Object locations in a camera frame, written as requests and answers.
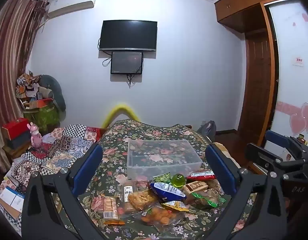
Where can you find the yellow plush hoop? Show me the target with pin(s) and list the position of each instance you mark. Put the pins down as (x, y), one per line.
(119, 109)

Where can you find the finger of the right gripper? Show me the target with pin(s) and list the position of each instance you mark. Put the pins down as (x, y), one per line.
(277, 139)
(260, 156)

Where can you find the wooden wardrobe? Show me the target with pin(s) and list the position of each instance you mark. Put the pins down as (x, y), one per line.
(250, 17)

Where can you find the striped red curtain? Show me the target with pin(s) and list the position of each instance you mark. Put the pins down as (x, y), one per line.
(19, 22)

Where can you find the white blue paper box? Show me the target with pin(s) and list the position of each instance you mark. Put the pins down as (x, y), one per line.
(12, 201)

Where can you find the brown cake pack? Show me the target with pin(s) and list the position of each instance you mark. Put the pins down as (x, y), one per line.
(194, 186)

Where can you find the white heart sticker door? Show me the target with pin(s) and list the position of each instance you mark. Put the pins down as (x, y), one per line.
(290, 27)

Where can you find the green pea snack bag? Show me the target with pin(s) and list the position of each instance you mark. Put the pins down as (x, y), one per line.
(164, 178)

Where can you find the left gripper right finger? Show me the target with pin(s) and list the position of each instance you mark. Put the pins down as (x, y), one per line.
(267, 219)

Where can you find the blue white snack bag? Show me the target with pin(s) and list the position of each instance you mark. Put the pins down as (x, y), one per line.
(167, 192)

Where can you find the green pastry pack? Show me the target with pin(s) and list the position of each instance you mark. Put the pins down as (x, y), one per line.
(209, 199)

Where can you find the red gift box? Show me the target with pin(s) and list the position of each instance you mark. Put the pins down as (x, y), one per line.
(15, 128)

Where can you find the green patterned box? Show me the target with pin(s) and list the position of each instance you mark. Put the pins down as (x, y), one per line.
(46, 118)

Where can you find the clutter pile of cloths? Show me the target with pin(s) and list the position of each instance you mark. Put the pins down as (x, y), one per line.
(34, 91)

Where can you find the grey pillow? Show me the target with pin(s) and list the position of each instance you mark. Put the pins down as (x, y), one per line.
(56, 92)

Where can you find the pink rabbit toy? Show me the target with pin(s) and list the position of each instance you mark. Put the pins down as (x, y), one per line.
(36, 137)

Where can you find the orange balls snack bag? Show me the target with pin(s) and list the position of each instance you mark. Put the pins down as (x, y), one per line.
(157, 215)

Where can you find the yellow fries snack bag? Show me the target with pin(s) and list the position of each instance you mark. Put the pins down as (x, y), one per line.
(176, 205)

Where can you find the clear plastic storage box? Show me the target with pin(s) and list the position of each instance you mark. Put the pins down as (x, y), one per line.
(148, 158)

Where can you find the orange cracker pack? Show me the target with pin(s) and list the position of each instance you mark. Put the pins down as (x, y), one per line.
(110, 212)

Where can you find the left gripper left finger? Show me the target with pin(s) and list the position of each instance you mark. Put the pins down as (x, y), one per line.
(40, 218)

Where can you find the patchwork quilt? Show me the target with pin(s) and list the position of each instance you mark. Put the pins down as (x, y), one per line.
(60, 148)

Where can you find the large black wall television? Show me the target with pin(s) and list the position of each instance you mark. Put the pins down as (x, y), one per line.
(128, 35)

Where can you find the red snack bag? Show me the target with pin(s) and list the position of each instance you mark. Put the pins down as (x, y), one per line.
(202, 175)

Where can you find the white air conditioner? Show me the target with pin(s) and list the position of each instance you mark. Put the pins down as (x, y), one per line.
(62, 7)

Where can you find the clear fried snack pack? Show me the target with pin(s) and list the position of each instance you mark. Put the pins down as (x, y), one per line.
(141, 199)

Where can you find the small brown label pack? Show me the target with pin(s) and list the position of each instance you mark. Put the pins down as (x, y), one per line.
(127, 190)

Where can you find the dark bag on floor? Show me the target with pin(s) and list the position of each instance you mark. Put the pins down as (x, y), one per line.
(208, 130)

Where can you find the small black wall monitor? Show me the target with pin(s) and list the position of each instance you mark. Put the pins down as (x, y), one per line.
(126, 62)

